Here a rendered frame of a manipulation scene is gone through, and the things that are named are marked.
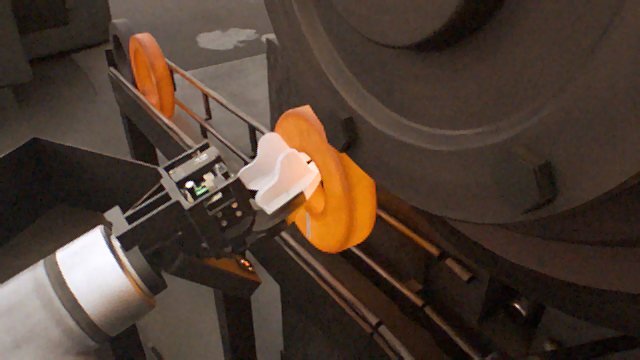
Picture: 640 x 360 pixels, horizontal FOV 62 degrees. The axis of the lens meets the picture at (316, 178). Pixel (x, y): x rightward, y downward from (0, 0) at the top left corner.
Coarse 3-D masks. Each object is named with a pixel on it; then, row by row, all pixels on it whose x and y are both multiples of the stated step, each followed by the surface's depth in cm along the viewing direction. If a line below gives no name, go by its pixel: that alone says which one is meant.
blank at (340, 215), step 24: (288, 120) 54; (312, 120) 50; (288, 144) 56; (312, 144) 51; (336, 168) 48; (336, 192) 50; (360, 192) 49; (312, 216) 56; (336, 216) 51; (360, 216) 50; (312, 240) 58; (336, 240) 53; (360, 240) 53
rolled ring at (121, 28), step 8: (112, 24) 124; (120, 24) 122; (128, 24) 122; (112, 32) 127; (120, 32) 120; (128, 32) 121; (112, 40) 130; (120, 40) 122; (128, 40) 120; (112, 48) 133; (120, 48) 132; (128, 48) 120; (120, 56) 133; (128, 56) 120; (120, 64) 133; (128, 64) 134; (120, 72) 134; (128, 72) 134; (128, 80) 132; (136, 88) 125
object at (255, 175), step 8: (264, 136) 51; (272, 136) 51; (264, 144) 51; (272, 144) 52; (280, 144) 52; (264, 152) 52; (272, 152) 52; (280, 152) 53; (256, 160) 52; (264, 160) 52; (272, 160) 53; (312, 160) 53; (248, 168) 52; (256, 168) 52; (264, 168) 53; (272, 168) 53; (240, 176) 52; (248, 176) 52; (256, 176) 53; (264, 176) 53; (272, 176) 53; (248, 184) 53; (256, 184) 53; (264, 184) 52; (256, 192) 52
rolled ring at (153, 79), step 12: (132, 36) 111; (144, 36) 109; (132, 48) 114; (144, 48) 107; (156, 48) 107; (132, 60) 118; (144, 60) 109; (156, 60) 107; (144, 72) 119; (156, 72) 106; (168, 72) 108; (144, 84) 120; (156, 84) 107; (168, 84) 108; (156, 96) 110; (168, 96) 109; (156, 108) 113; (168, 108) 112
